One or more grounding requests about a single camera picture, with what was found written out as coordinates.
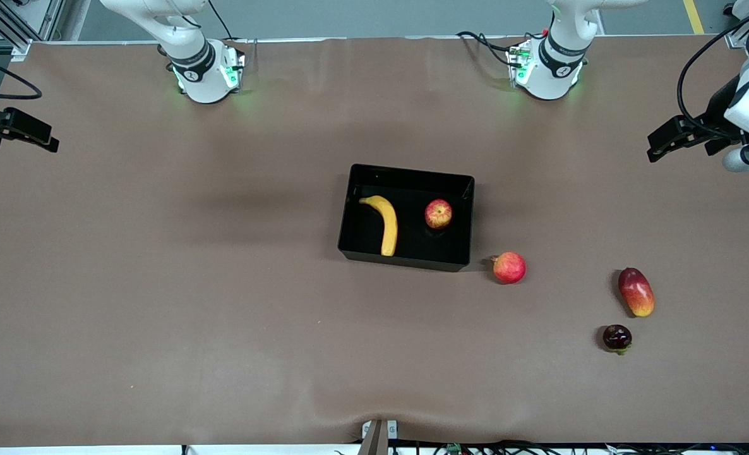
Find red yellow striped apple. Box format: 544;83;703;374
424;198;453;229

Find black plastic box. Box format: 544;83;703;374
338;164;475;273

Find yellow banana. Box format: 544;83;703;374
358;195;398;257

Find red yellow mango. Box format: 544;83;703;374
618;267;656;318

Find red round pomegranate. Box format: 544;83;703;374
491;252;527;284

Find dark purple mangosteen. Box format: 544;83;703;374
603;324;633;355

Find brown table cover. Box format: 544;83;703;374
0;35;749;447

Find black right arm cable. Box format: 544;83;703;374
0;52;43;100

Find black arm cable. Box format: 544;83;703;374
0;52;43;100
676;3;749;137

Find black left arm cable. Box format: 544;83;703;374
676;3;749;137

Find black base cables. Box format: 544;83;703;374
455;30;528;67

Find black cable behind base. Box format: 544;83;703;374
207;0;234;40

